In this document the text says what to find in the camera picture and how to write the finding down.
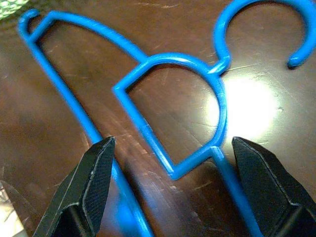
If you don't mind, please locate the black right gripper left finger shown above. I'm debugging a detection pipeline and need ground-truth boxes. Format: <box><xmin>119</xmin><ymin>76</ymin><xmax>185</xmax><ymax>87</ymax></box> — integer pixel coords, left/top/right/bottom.
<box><xmin>33</xmin><ymin>136</ymin><xmax>116</xmax><ymax>237</ymax></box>

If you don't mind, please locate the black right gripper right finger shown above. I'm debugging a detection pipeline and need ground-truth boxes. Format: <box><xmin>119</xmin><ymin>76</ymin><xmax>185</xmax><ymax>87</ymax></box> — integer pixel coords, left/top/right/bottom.
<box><xmin>232</xmin><ymin>137</ymin><xmax>316</xmax><ymax>237</ymax></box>

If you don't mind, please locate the blue plastic hanger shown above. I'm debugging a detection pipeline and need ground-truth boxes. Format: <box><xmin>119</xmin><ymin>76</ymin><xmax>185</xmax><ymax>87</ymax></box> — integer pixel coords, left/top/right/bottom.
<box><xmin>17</xmin><ymin>0</ymin><xmax>316</xmax><ymax>237</ymax></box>

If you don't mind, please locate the dark brown wooden table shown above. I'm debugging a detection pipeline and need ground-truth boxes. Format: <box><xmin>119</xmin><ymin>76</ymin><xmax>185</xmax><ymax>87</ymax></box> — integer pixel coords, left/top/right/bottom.
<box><xmin>0</xmin><ymin>0</ymin><xmax>316</xmax><ymax>237</ymax></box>

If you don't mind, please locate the green woven cloth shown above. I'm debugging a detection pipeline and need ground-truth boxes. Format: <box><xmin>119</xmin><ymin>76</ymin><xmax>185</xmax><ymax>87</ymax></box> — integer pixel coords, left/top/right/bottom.
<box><xmin>0</xmin><ymin>0</ymin><xmax>31</xmax><ymax>22</ymax></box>

